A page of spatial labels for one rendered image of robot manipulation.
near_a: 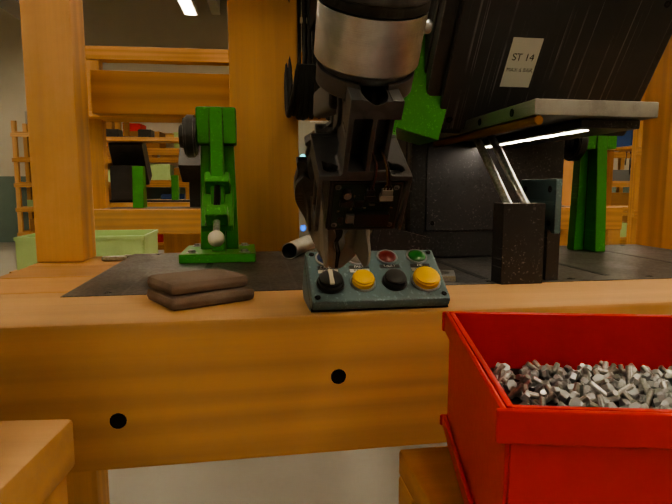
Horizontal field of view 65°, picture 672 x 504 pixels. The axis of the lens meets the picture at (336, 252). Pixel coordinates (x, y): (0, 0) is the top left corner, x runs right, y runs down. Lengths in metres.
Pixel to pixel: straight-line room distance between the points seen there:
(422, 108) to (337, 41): 0.46
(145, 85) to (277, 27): 0.31
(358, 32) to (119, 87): 0.95
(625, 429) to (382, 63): 0.25
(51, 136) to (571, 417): 1.07
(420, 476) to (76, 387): 0.33
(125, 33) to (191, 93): 10.24
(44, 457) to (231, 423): 0.20
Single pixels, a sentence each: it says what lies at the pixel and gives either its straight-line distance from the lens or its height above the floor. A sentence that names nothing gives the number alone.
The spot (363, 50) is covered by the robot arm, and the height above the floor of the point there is 1.12.
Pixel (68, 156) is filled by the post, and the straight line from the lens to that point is 1.18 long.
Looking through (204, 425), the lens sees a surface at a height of 0.79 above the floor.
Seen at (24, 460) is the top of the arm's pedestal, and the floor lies 0.85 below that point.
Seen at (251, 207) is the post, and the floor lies 0.99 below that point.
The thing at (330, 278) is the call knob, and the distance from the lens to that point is 0.55.
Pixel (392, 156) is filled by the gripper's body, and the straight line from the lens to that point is 0.42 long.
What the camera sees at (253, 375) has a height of 0.84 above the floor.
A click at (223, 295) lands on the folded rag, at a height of 0.91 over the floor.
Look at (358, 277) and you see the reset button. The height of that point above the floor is 0.93.
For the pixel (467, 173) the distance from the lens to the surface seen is 1.00.
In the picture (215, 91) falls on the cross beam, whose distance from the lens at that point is 1.24.
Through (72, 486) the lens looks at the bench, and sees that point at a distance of 1.34.
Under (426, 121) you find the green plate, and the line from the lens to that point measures 0.81.
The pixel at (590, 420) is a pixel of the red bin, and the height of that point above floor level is 0.92.
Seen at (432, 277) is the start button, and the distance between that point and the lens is 0.58.
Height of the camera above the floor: 1.03
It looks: 7 degrees down
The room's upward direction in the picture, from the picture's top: straight up
